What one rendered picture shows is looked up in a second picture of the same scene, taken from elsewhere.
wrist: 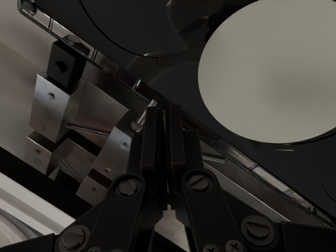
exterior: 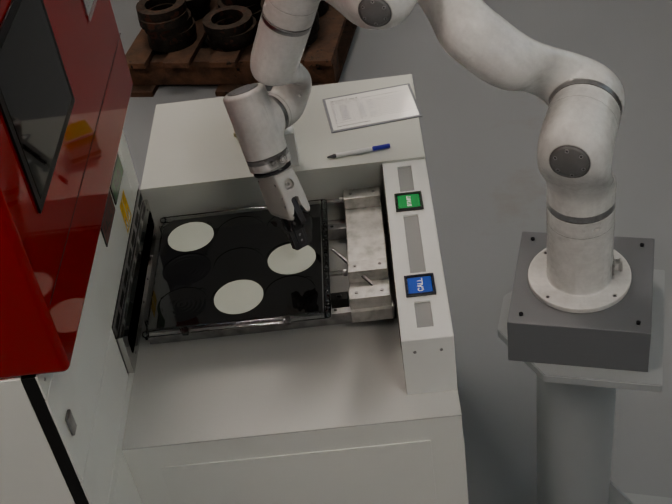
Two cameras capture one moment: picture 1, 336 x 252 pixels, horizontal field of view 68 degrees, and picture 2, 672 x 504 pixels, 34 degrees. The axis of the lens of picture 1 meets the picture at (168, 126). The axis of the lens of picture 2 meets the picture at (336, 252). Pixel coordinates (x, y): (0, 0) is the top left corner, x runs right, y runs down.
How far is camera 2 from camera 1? 2.10 m
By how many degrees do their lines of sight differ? 60
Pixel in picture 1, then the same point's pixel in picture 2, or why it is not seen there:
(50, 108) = (364, 291)
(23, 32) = (383, 359)
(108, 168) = (377, 263)
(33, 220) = (425, 250)
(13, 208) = (427, 258)
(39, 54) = (390, 349)
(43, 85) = (353, 296)
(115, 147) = (359, 267)
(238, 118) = (309, 255)
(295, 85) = (288, 255)
